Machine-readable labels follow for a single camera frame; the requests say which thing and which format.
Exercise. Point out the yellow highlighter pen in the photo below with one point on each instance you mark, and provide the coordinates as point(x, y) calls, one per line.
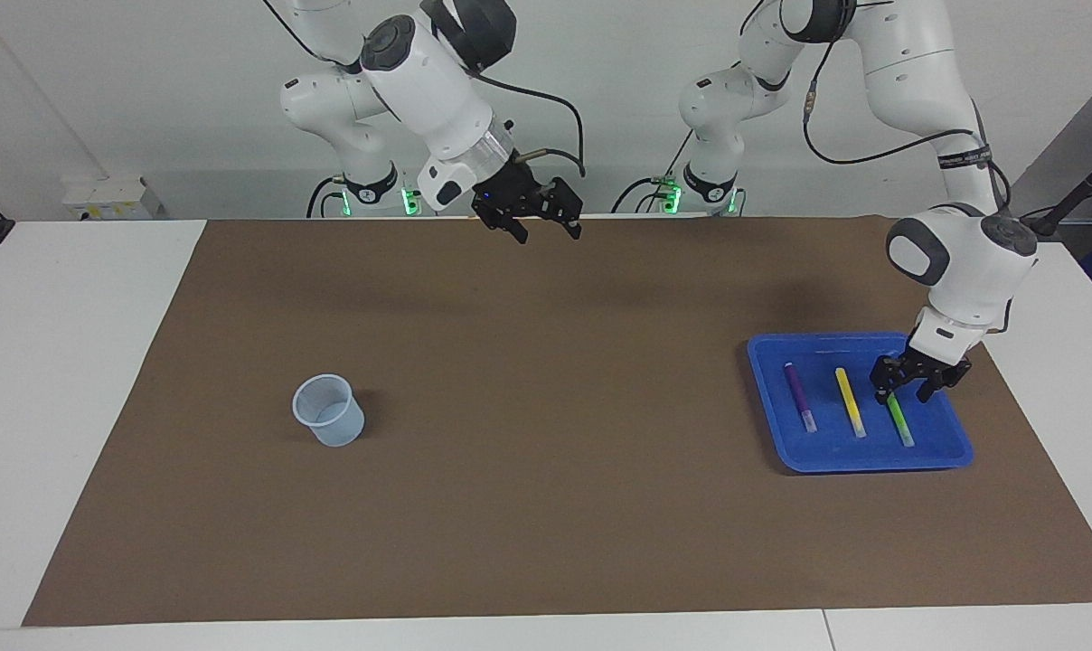
point(851, 402)

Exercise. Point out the black stand pole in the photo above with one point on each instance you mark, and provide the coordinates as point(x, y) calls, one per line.
point(1075, 197)

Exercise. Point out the blue plastic tray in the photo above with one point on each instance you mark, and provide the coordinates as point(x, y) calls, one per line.
point(871, 457)

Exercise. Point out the translucent plastic cup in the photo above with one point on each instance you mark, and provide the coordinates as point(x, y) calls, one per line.
point(334, 429)

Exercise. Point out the white power strip box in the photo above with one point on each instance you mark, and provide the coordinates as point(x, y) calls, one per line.
point(112, 199)

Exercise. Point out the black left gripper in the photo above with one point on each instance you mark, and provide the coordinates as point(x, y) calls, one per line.
point(927, 366)

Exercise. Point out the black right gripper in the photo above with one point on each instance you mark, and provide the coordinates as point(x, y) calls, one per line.
point(514, 194)

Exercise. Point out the green highlighter pen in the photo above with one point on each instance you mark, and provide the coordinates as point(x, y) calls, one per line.
point(902, 423)

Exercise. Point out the purple highlighter pen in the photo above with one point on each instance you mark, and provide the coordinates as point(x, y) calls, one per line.
point(799, 393)

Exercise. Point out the brown table mat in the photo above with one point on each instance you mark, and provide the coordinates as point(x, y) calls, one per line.
point(546, 542)

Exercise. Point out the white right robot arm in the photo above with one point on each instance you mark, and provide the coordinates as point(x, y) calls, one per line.
point(428, 99)

